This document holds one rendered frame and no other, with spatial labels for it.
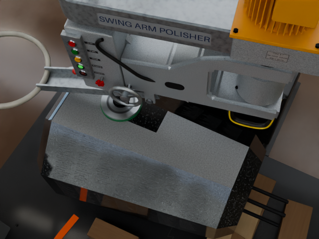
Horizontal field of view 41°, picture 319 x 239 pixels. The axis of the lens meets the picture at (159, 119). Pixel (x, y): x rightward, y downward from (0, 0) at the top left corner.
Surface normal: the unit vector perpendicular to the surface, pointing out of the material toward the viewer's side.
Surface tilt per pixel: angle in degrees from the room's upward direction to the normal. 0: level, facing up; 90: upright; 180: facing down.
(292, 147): 0
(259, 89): 90
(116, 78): 90
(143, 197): 45
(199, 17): 0
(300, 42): 0
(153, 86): 90
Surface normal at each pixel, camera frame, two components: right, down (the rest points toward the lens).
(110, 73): -0.28, 0.86
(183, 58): -0.65, -0.50
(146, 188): -0.31, 0.26
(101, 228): -0.05, -0.47
